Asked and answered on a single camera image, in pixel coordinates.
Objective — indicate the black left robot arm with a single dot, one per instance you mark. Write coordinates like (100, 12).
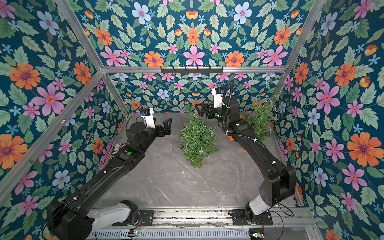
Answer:
(74, 217)

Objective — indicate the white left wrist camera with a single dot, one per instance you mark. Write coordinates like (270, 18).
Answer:
(148, 116)

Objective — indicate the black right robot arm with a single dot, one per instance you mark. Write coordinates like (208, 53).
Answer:
(279, 179)

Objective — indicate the green christmas tree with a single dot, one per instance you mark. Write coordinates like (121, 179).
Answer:
(261, 118)
(198, 141)

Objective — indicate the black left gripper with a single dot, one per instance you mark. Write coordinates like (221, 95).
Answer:
(167, 130)

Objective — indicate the aluminium frame struts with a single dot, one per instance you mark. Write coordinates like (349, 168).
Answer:
(12, 178)

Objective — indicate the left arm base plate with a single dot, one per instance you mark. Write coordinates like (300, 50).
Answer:
(142, 218)

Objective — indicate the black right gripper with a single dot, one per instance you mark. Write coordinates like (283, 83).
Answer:
(206, 111)

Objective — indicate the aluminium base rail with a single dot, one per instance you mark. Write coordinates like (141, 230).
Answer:
(202, 218)

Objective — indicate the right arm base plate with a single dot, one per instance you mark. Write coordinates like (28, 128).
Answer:
(242, 217)

